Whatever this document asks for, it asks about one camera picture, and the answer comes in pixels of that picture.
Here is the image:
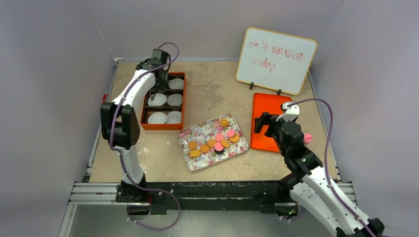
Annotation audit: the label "pink round cookie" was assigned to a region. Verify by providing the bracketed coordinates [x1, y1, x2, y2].
[214, 133, 224, 142]
[226, 129, 236, 138]

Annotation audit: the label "flower shaped yellow cookie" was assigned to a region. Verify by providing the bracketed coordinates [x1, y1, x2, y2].
[219, 118, 229, 127]

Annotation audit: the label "metal serving tongs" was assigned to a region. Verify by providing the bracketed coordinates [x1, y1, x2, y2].
[149, 82, 165, 101]

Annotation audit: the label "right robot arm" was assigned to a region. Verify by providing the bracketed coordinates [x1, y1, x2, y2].
[253, 112, 384, 237]

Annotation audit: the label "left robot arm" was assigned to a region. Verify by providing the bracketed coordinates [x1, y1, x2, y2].
[100, 49, 171, 202]

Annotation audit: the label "orange box lid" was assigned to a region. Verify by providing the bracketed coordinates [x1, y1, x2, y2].
[250, 92, 293, 154]

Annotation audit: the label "pink eraser cap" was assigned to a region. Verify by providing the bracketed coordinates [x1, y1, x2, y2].
[303, 133, 313, 145]

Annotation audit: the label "white paper cup back right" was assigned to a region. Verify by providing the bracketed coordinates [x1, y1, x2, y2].
[168, 78, 184, 90]

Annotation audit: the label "white paper cup middle left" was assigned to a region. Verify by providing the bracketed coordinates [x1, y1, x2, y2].
[147, 93, 167, 106]

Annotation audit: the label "white paper cup middle right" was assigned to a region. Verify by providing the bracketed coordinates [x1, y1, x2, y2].
[167, 93, 183, 106]

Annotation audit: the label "orange cookie box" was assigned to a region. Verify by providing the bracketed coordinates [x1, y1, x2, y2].
[140, 72, 186, 131]

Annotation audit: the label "black round cookie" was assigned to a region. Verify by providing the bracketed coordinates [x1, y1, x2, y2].
[214, 150, 224, 155]

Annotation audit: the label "white paper cup front left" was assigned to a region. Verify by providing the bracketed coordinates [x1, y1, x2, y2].
[147, 112, 167, 124]

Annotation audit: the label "white dry-erase board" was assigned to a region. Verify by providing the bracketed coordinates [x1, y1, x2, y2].
[236, 27, 318, 95]

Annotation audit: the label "floral serving tray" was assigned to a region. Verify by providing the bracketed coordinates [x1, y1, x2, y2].
[177, 114, 250, 171]

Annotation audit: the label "round orange cookie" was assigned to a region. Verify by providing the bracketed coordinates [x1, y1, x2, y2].
[188, 141, 198, 150]

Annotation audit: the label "square orange biscuit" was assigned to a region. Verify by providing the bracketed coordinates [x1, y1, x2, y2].
[189, 150, 201, 158]

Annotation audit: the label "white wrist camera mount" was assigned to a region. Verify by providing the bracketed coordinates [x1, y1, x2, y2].
[276, 101, 300, 122]

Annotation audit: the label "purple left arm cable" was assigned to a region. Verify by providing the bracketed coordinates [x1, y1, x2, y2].
[109, 42, 182, 232]

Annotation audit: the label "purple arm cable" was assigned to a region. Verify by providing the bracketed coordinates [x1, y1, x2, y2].
[288, 98, 380, 237]
[109, 42, 182, 232]

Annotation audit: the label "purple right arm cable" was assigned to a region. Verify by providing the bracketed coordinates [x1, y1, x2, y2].
[288, 98, 380, 237]

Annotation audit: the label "red wall clip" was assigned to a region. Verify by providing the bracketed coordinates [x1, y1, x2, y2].
[101, 92, 108, 104]

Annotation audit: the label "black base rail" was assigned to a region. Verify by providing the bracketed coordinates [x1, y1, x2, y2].
[116, 174, 298, 215]

